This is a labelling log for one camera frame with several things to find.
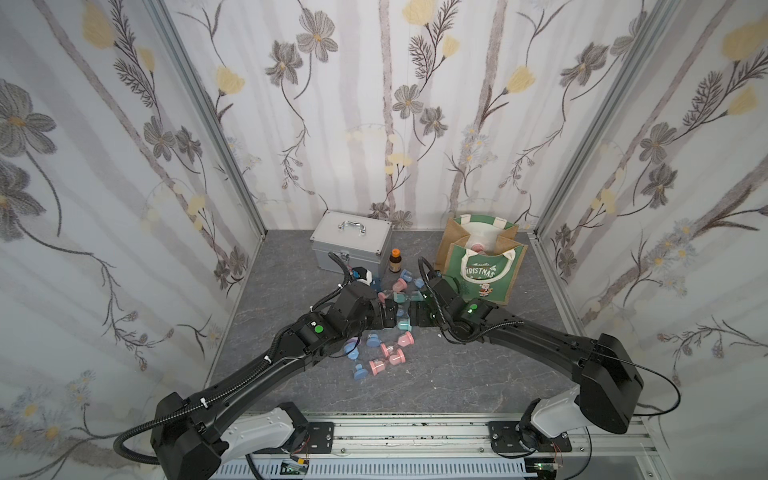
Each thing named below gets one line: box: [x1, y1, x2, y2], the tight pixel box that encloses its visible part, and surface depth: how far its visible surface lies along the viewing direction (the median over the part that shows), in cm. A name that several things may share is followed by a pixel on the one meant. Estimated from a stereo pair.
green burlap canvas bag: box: [434, 214, 528, 306], surface depth 95 cm
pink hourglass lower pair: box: [380, 343, 406, 365], surface depth 88 cm
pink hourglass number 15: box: [369, 358, 386, 376], surface depth 85 cm
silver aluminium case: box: [310, 210, 393, 275], surface depth 100 cm
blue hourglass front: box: [354, 363, 369, 381], surface depth 84 cm
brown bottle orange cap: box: [389, 248, 402, 273], surface depth 103 cm
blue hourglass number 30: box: [344, 337, 361, 360], surface depth 88 cm
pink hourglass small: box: [397, 331, 415, 347], surface depth 90 cm
